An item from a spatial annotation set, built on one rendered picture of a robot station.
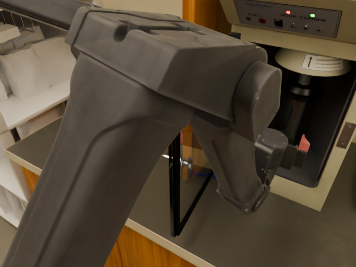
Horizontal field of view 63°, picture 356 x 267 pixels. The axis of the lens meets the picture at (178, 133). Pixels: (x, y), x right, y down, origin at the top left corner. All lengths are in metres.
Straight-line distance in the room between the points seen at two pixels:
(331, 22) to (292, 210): 0.52
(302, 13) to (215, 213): 0.54
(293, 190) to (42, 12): 0.74
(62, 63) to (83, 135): 1.44
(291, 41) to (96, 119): 0.58
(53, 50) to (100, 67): 1.42
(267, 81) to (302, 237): 0.68
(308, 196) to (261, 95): 0.71
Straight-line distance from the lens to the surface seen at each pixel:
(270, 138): 0.57
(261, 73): 0.20
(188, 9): 0.67
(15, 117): 1.42
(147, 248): 0.96
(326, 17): 0.59
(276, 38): 0.70
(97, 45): 0.17
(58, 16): 0.58
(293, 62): 0.73
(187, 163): 0.57
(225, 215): 0.84
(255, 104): 0.20
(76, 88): 0.17
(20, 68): 1.49
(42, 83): 1.55
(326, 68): 0.73
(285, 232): 0.85
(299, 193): 0.90
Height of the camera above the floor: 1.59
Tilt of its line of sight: 36 degrees down
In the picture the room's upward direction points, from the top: straight up
